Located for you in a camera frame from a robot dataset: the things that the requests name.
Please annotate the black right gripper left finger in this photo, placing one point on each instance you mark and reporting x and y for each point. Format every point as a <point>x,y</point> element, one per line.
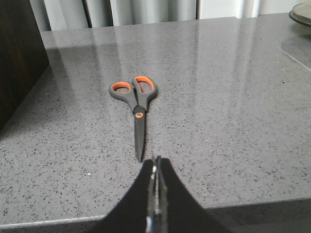
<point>135,213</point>

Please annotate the dark wooden drawer cabinet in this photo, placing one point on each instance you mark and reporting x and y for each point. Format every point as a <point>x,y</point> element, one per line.
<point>23,58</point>

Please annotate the grey orange handled scissors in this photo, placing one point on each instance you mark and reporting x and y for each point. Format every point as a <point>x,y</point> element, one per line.
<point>137,94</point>

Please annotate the white pleated curtain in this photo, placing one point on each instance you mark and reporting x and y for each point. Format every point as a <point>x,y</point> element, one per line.
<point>53,15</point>

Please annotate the dark round plate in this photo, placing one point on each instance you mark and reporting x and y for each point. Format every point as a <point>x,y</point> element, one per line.
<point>301,13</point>

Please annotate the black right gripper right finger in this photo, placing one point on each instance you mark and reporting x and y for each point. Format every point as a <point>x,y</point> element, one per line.
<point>179,211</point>

